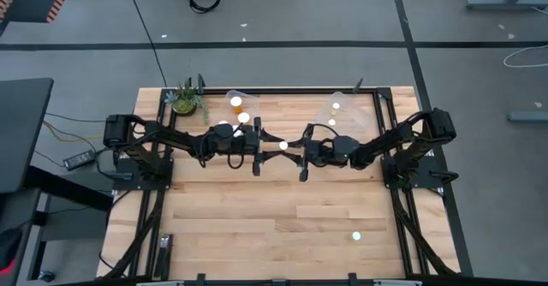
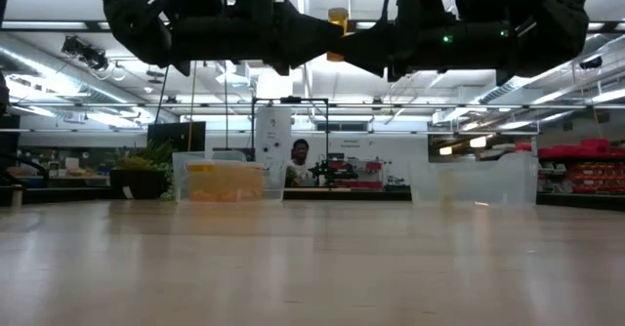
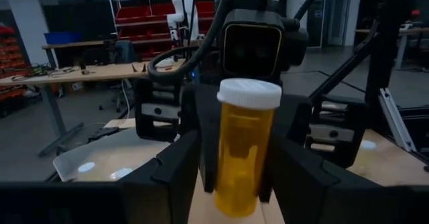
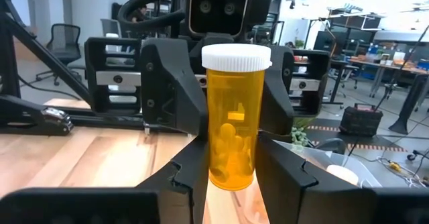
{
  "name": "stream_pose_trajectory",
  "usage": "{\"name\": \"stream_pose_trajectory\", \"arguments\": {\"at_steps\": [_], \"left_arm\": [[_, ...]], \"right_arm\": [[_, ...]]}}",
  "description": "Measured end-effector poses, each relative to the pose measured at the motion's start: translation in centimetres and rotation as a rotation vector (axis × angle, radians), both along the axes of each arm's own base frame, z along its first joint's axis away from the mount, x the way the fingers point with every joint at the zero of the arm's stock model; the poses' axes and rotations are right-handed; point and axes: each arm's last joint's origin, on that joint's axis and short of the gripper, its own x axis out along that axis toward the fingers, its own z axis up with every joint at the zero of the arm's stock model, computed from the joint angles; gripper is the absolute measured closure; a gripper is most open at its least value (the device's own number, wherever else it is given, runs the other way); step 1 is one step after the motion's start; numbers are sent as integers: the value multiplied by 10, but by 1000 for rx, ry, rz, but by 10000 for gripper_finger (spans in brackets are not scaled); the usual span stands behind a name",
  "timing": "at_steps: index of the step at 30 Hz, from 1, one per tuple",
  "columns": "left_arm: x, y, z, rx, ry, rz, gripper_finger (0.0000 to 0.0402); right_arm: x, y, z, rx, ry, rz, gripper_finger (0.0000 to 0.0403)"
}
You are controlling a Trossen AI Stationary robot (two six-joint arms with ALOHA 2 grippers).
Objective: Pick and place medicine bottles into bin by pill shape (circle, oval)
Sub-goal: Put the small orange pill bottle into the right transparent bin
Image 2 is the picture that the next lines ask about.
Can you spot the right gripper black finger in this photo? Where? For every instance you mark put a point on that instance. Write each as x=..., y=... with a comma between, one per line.
x=381, y=48

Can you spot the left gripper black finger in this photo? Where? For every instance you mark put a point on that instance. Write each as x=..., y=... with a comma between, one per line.
x=305, y=35

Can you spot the small orange pill bottle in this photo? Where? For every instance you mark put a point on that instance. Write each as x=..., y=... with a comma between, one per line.
x=338, y=16

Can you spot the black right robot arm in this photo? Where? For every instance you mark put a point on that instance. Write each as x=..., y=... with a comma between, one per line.
x=547, y=28

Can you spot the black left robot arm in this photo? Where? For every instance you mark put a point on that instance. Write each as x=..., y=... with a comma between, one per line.
x=141, y=28

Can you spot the black background robot arm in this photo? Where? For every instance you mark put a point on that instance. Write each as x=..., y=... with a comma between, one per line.
x=334, y=172

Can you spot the clear plastic bin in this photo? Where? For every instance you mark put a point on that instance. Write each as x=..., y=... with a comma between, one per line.
x=488, y=179
x=273, y=184

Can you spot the white pillar cabinet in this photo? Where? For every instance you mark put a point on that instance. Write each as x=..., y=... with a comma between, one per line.
x=273, y=131

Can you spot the black monitor screen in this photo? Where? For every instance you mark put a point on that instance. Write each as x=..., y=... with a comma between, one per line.
x=176, y=135

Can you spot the person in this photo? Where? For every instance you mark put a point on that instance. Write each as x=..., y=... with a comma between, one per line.
x=299, y=162

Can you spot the red and white parts rack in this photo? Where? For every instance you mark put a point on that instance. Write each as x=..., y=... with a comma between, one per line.
x=371, y=184

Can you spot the green succulent in black pot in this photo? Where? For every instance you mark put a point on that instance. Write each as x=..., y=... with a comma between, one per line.
x=139, y=182

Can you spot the red storage shelves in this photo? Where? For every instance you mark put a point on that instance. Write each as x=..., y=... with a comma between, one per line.
x=586, y=170

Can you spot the black gantry frame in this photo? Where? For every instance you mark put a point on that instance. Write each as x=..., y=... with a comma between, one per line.
x=290, y=100

